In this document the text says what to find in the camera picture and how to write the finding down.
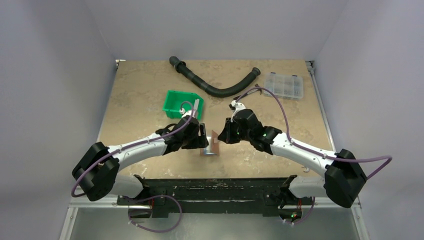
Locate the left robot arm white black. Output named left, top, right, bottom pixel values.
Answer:
left=71, top=120, right=208, bottom=205

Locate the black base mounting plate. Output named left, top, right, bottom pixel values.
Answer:
left=117, top=177, right=312, bottom=218

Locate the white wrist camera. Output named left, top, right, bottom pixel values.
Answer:
left=179, top=108, right=199, bottom=119
left=228, top=100, right=246, bottom=115

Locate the small black-handled hammer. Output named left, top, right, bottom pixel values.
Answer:
left=233, top=84, right=263, bottom=101

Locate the clear plastic organizer box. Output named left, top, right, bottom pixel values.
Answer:
left=263, top=72, right=304, bottom=100

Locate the black corrugated hose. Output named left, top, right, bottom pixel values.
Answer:
left=168, top=55, right=262, bottom=99

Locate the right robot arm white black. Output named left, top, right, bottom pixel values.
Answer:
left=217, top=117, right=368, bottom=208

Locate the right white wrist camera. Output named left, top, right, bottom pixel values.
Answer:
left=228, top=100, right=246, bottom=115

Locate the white card in bin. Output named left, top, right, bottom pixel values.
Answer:
left=193, top=98, right=200, bottom=118

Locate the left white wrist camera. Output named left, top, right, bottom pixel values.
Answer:
left=179, top=108, right=199, bottom=119

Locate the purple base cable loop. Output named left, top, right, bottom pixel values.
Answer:
left=127, top=194, right=184, bottom=233

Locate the green plastic bin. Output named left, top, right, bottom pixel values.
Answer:
left=162, top=90, right=204, bottom=120

